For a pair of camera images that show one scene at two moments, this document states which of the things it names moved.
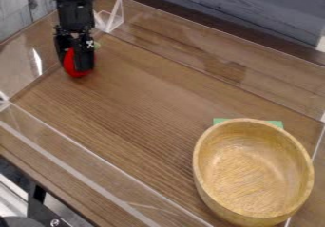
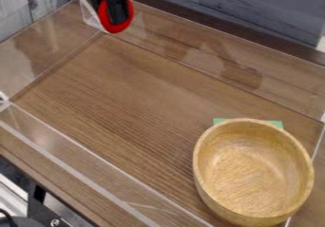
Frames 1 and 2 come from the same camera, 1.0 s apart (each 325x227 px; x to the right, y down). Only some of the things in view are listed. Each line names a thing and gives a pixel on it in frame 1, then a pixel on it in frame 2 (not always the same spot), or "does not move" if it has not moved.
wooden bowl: [253, 172] does not move
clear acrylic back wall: [258, 67] does not move
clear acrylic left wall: [28, 55] does not move
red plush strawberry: [69, 65] -> [111, 26]
